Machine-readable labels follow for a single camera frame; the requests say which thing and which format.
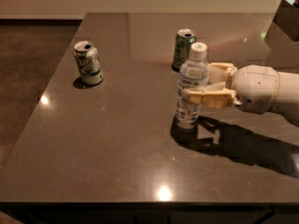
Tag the clear plastic bottle blue label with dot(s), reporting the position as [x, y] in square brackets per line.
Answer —
[192, 74]

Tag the white green soda can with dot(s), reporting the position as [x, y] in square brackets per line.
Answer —
[87, 59]

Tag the dark green soda can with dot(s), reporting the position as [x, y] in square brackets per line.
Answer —
[184, 39]

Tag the white rounded gripper body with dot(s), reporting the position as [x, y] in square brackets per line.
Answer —
[256, 88]

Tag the dark box at right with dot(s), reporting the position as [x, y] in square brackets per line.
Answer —
[287, 20]

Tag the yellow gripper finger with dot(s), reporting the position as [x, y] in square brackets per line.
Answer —
[216, 99]
[221, 72]

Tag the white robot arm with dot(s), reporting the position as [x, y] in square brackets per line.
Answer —
[286, 102]

